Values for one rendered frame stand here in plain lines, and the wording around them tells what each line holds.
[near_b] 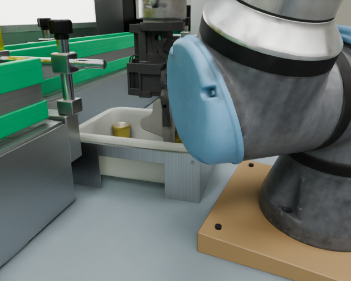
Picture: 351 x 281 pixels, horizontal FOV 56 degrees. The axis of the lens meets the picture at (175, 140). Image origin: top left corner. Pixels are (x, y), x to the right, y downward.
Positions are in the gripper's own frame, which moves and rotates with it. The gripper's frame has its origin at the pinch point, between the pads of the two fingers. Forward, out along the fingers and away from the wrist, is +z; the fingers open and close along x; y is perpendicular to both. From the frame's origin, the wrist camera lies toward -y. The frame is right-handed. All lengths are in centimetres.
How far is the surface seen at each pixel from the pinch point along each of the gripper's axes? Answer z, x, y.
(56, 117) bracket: -7.8, 15.7, 12.4
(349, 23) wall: -16, -220, -61
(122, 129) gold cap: -0.5, -1.6, 11.1
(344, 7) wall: -26, -220, -57
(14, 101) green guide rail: -11.5, 22.2, 13.0
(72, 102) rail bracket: -9.9, 14.9, 10.2
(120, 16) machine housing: -21, -67, 42
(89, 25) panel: -18, -39, 39
